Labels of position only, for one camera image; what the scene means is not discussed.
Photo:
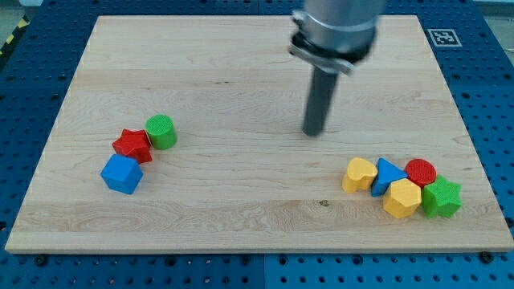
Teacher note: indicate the yellow heart block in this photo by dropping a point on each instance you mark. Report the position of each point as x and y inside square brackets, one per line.
[359, 175]

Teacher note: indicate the wooden board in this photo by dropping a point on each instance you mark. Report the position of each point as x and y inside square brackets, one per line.
[242, 177]

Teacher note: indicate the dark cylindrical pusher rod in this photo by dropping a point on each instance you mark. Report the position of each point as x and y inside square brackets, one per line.
[321, 91]

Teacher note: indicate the green cylinder block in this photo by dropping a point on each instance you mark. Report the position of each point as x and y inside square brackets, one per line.
[161, 132]

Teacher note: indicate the red star block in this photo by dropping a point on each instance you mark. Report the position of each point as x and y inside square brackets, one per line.
[134, 144]

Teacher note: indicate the blue triangle block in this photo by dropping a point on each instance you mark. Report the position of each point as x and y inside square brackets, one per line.
[387, 172]

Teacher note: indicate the blue cube block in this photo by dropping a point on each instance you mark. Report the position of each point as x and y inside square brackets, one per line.
[122, 174]

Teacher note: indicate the yellow hexagon block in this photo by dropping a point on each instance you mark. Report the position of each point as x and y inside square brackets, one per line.
[402, 198]

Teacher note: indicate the red cylinder block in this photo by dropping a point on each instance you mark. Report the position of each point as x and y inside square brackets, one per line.
[420, 172]

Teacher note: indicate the green star block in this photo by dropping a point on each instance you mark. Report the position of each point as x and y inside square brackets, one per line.
[441, 198]

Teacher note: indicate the white fiducial marker tag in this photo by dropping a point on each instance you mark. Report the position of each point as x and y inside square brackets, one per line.
[444, 37]

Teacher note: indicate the black bolt front left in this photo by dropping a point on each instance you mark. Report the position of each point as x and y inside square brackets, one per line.
[40, 260]

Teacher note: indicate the black bolt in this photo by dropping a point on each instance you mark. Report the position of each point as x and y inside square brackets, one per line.
[486, 257]
[40, 260]

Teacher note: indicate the black bolt front right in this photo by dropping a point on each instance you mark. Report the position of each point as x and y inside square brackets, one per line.
[486, 257]

